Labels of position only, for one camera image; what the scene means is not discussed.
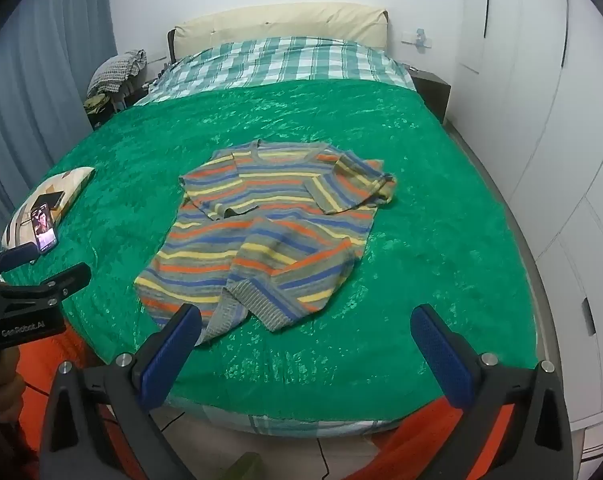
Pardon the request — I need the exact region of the striped knit sweater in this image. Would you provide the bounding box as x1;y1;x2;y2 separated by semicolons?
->
134;141;399;347

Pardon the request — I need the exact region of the white wardrobe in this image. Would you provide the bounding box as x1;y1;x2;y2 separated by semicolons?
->
454;0;603;433

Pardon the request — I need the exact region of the black floor cable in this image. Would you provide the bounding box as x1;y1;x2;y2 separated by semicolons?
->
315;437;332;480

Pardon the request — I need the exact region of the grey bed frame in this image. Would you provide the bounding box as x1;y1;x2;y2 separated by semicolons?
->
444;122;557;366

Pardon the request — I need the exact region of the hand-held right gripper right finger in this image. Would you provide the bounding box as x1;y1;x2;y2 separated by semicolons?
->
410;303;575;480

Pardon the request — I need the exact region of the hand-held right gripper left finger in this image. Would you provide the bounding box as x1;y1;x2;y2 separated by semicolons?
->
40;303;203;480

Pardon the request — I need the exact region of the patterned pillow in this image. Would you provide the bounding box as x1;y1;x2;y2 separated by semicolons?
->
1;166;96;251

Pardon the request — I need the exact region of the pile of clothes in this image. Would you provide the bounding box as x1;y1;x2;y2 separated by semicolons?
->
84;50;148;113

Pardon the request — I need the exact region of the person's orange mesh clothing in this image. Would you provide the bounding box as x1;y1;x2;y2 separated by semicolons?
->
11;322;517;480

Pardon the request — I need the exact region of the wall socket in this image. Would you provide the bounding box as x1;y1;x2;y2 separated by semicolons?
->
401;27;435;52

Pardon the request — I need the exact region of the grey-blue curtain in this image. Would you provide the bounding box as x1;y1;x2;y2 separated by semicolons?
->
0;0;118;261

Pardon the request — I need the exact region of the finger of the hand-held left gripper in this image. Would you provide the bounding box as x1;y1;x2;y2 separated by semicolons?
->
0;242;38;291
0;262;92;312

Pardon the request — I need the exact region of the green object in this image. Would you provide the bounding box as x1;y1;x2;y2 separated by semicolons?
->
221;452;262;480

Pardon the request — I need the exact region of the smartphone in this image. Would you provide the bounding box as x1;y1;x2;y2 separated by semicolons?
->
31;202;58;253

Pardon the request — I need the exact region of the green plaid bedsheet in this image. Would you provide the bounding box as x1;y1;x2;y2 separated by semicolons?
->
134;36;417;440

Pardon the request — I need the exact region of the person's left hand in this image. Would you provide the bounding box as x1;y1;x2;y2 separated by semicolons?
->
0;346;28;413

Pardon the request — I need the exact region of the dark nightstand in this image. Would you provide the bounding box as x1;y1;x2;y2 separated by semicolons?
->
409;67;452;125

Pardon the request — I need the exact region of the green fuzzy blanket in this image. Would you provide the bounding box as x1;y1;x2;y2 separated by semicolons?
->
1;82;539;423

